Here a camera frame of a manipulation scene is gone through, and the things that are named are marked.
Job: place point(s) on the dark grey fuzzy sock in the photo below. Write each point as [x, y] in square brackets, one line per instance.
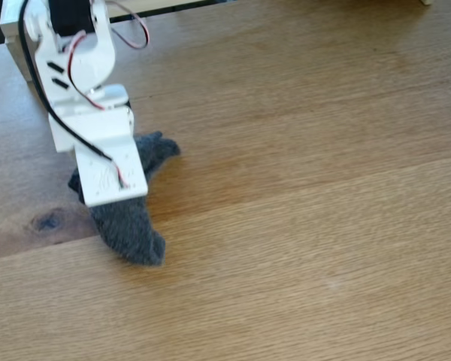
[131, 233]

